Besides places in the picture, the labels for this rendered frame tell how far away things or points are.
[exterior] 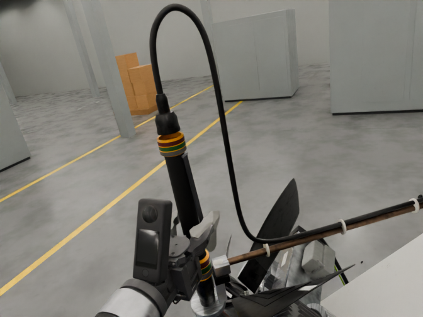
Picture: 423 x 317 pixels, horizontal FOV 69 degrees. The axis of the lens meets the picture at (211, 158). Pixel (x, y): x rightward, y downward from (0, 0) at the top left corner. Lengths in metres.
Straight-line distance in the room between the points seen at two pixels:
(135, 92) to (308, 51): 6.84
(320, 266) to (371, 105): 5.23
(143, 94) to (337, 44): 5.07
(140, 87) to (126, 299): 8.38
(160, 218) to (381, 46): 5.60
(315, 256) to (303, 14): 11.94
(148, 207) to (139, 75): 8.20
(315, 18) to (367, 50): 6.87
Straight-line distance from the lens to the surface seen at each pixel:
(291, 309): 0.82
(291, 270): 0.97
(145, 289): 0.44
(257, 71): 7.83
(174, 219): 0.57
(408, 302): 0.74
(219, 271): 0.62
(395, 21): 5.87
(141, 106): 8.84
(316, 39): 12.64
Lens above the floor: 1.81
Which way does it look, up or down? 22 degrees down
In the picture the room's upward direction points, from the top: 10 degrees counter-clockwise
